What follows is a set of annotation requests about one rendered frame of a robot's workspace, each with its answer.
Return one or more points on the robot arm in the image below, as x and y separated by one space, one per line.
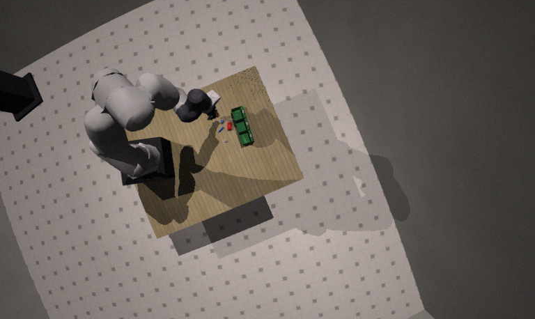
119 104

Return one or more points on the green three-compartment bin rack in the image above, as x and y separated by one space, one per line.
242 125

